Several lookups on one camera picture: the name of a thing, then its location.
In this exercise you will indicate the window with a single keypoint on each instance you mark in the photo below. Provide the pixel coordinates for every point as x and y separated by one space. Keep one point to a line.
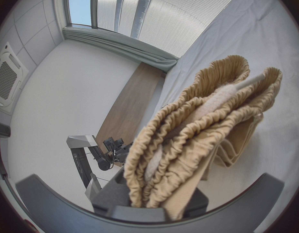
164 16

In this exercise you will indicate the grey-green curtain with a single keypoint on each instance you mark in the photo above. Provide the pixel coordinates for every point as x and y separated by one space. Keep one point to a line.
115 45

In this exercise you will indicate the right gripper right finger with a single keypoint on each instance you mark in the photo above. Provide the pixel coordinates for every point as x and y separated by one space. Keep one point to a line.
199 204

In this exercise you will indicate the bed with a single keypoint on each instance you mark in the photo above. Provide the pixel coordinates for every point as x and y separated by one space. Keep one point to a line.
236 33

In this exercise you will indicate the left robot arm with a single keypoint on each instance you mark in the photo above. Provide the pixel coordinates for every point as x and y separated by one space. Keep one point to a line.
79 141

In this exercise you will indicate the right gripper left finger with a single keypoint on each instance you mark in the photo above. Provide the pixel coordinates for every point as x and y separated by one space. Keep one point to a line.
113 193

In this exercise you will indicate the mustard yellow shorts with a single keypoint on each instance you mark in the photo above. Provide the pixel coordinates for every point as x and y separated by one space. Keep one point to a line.
188 130

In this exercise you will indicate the white ceiling air conditioner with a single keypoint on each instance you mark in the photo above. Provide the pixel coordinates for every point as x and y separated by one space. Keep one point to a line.
7 81

